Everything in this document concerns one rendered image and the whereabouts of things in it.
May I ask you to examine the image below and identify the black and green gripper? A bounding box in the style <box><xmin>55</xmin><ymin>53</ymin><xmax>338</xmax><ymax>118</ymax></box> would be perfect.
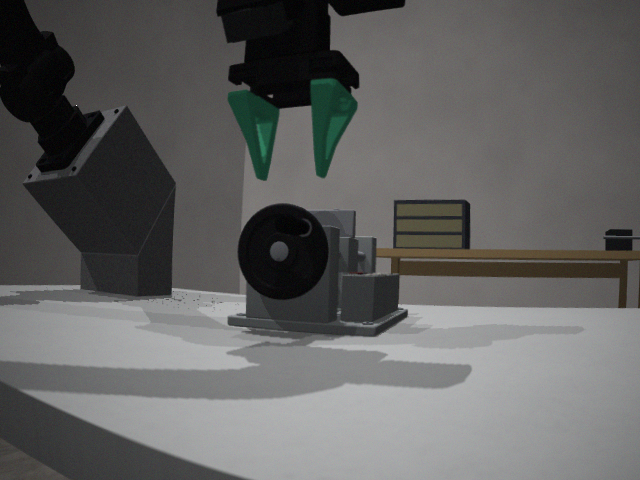
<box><xmin>228</xmin><ymin>50</ymin><xmax>359</xmax><ymax>181</ymax></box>

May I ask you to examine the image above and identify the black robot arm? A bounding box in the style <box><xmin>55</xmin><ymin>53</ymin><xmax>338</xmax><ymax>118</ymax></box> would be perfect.
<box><xmin>0</xmin><ymin>0</ymin><xmax>405</xmax><ymax>172</ymax></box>

